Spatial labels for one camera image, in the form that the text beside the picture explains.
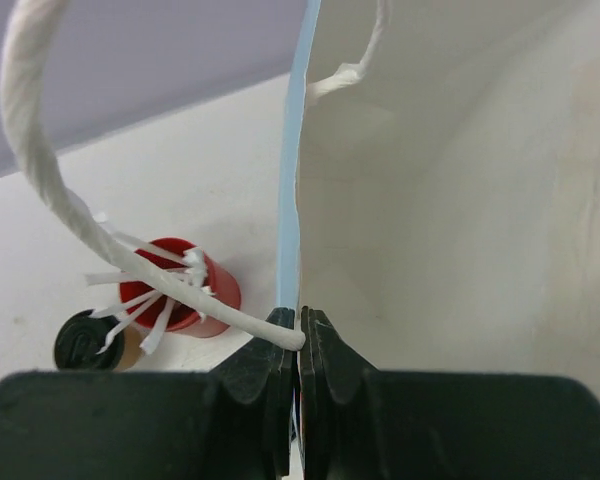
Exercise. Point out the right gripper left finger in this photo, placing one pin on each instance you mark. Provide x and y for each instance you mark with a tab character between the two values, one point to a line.
232	422

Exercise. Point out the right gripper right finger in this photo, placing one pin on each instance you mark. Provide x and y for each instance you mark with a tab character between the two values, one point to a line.
359	422

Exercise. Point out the brown paper coffee cup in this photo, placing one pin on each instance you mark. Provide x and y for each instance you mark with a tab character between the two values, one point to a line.
131	353

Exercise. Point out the black plastic cup lid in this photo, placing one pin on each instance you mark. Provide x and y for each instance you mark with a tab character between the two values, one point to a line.
79	341

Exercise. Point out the light blue paper bag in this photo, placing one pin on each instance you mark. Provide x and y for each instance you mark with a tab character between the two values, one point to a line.
440	183

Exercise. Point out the red straw holder cup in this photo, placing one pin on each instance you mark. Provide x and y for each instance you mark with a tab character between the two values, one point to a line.
183	319

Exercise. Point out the white wrapped straw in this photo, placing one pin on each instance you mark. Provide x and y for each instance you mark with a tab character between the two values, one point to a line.
121	307
102	278
152	340

